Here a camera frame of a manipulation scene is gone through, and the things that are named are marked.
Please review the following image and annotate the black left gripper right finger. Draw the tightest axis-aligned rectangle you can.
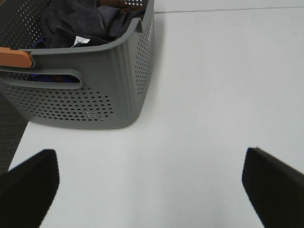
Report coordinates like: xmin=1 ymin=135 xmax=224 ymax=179
xmin=241 ymin=148 xmax=304 ymax=228

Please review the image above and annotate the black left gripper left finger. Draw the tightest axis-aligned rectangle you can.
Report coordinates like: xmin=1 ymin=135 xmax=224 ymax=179
xmin=0 ymin=149 xmax=59 ymax=228

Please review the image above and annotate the dark navy towel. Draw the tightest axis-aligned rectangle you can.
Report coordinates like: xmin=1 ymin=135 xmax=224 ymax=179
xmin=41 ymin=0 xmax=145 ymax=48

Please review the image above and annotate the grey perforated laundry basket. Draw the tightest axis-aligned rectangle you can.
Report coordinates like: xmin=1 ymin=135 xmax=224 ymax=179
xmin=0 ymin=0 xmax=154 ymax=129

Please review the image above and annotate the blue cloth in basket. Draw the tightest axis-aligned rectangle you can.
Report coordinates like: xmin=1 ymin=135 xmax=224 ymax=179
xmin=31 ymin=36 xmax=80 ymax=83

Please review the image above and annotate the brown cloth in basket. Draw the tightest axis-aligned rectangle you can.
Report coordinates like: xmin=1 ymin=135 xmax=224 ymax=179
xmin=96 ymin=0 xmax=143 ymax=13

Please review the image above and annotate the orange basket handle grip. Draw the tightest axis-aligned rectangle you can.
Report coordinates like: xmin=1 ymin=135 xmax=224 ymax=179
xmin=0 ymin=47 xmax=33 ymax=68

